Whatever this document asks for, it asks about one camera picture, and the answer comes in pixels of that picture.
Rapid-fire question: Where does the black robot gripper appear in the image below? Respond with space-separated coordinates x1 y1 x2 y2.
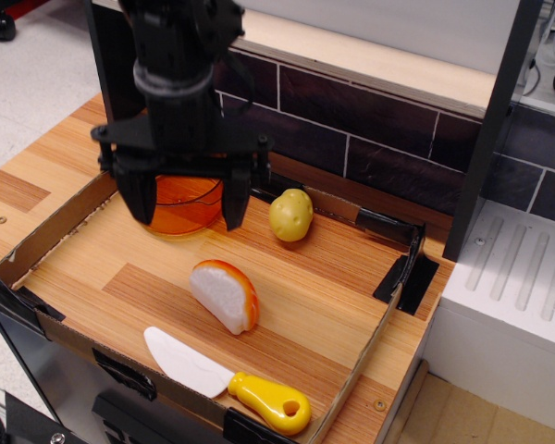
91 64 274 231

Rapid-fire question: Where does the white and orange toy sushi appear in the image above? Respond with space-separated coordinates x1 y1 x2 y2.
189 260 260 335

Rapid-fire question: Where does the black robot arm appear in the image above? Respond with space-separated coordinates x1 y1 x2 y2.
87 1 273 229

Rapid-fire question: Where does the transparent orange plastic pot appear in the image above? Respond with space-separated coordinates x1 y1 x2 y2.
144 176 223 236

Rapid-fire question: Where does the brown cardboard fence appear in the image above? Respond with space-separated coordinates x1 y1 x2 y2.
0 175 426 443

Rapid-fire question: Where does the yellow toy potato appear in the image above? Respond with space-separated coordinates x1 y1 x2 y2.
269 189 314 242

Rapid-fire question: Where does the light wooden shelf board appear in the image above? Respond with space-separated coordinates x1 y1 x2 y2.
233 10 496 118

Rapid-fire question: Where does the black caster wheel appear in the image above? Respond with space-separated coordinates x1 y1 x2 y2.
0 0 17 42

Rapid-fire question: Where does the white ribbed drainer board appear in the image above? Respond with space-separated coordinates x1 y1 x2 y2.
440 201 555 353

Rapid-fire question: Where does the dark left shelf post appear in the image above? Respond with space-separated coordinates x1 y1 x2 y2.
84 1 145 123

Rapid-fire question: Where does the white toy knife yellow handle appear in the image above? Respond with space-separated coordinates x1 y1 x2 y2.
143 327 312 436

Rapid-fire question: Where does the dark grey shelf post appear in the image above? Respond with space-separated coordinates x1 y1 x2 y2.
443 1 543 262

